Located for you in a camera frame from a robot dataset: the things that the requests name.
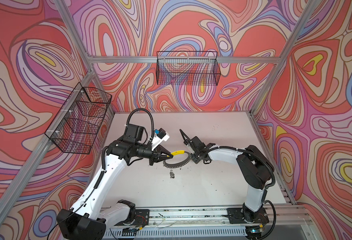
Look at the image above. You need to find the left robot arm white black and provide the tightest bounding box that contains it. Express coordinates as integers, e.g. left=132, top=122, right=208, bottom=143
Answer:
left=57, top=109, right=173, bottom=240

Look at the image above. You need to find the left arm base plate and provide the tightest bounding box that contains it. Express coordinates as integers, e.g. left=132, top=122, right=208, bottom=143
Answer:
left=122, top=209, right=150, bottom=228

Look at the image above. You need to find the black wire basket back wall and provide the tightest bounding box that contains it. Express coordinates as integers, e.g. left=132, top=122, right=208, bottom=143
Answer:
left=156, top=51, right=221, bottom=86

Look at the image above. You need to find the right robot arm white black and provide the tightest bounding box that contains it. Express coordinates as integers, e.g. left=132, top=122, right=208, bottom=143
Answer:
left=179, top=130, right=276, bottom=224

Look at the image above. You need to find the black wire basket left wall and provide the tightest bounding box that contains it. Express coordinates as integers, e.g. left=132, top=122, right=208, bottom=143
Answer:
left=45, top=83, right=112, bottom=155

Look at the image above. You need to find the key with black tag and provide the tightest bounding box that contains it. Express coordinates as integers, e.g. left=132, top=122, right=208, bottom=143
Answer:
left=170, top=170, right=175, bottom=179

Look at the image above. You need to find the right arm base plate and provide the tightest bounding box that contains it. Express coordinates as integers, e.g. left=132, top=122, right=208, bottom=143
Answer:
left=226, top=207, right=269, bottom=225

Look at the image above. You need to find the metal keyring disc yellow handle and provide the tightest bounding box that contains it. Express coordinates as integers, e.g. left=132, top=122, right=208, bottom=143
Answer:
left=163, top=150, right=191, bottom=169

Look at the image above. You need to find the black wire basket wall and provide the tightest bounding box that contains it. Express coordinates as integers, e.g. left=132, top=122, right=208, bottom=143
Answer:
left=156, top=51, right=221, bottom=86
left=45, top=83, right=112, bottom=155

